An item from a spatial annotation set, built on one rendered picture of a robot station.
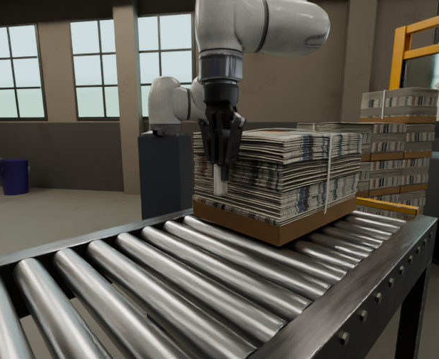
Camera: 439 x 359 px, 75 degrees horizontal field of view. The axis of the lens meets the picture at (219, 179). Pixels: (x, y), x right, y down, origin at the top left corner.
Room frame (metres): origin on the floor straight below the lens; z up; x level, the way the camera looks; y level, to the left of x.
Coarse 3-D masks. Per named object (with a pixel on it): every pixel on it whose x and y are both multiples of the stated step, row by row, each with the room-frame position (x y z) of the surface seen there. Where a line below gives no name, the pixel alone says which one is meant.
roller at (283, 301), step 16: (144, 240) 0.65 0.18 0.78; (160, 240) 0.61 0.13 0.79; (176, 240) 0.60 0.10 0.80; (176, 256) 0.56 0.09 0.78; (192, 256) 0.53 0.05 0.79; (208, 256) 0.52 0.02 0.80; (208, 272) 0.49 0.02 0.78; (224, 272) 0.47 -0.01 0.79; (240, 272) 0.46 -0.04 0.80; (240, 288) 0.43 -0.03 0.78; (256, 288) 0.42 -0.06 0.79; (272, 288) 0.41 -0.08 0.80; (272, 304) 0.39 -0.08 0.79; (288, 304) 0.37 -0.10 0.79; (304, 304) 0.37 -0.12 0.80; (288, 320) 0.36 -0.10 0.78
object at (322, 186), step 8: (328, 136) 0.68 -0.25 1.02; (328, 144) 0.67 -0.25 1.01; (328, 152) 0.68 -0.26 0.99; (320, 160) 0.66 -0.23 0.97; (328, 160) 0.68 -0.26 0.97; (320, 184) 0.67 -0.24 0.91; (320, 192) 0.66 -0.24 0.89; (320, 200) 0.67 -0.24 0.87; (328, 200) 0.69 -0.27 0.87; (320, 208) 0.67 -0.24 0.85
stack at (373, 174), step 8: (384, 160) 1.82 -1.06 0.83; (392, 160) 1.84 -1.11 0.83; (360, 168) 1.73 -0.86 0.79; (368, 168) 1.75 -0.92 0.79; (376, 168) 1.78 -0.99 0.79; (384, 168) 1.81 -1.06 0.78; (392, 168) 1.84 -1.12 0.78; (400, 168) 1.87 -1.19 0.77; (360, 176) 1.73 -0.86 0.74; (368, 176) 1.77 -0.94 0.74; (376, 176) 1.78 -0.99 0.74; (384, 176) 1.82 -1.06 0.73; (392, 176) 1.85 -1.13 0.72; (400, 176) 1.88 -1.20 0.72; (360, 184) 1.73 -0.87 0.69; (368, 184) 1.76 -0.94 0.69; (376, 184) 1.79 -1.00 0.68; (384, 184) 1.81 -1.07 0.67; (392, 184) 1.84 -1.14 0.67; (384, 200) 1.82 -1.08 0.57; (392, 200) 1.85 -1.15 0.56; (360, 208) 1.72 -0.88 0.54; (368, 208) 1.77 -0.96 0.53; (392, 216) 1.85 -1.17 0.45
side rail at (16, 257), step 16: (192, 208) 0.85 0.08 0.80; (128, 224) 0.70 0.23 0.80; (144, 224) 0.70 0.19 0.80; (160, 224) 0.72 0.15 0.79; (64, 240) 0.60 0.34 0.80; (80, 240) 0.60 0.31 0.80; (112, 240) 0.63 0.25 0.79; (0, 256) 0.52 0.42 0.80; (16, 256) 0.52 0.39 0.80; (32, 256) 0.52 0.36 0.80; (48, 256) 0.54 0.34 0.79; (0, 272) 0.48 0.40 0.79; (48, 272) 0.54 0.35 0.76; (16, 288) 0.50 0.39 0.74; (64, 288) 0.55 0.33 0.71; (16, 304) 0.49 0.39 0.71
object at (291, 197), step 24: (240, 144) 0.63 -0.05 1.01; (264, 144) 0.58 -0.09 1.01; (288, 144) 0.56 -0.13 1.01; (312, 144) 0.62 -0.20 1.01; (240, 168) 0.64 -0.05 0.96; (264, 168) 0.58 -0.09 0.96; (288, 168) 0.57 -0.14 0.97; (312, 168) 0.63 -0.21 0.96; (240, 192) 0.64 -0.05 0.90; (264, 192) 0.59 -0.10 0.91; (288, 192) 0.57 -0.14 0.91; (312, 192) 0.64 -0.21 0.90; (264, 216) 0.58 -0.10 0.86; (288, 216) 0.57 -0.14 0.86
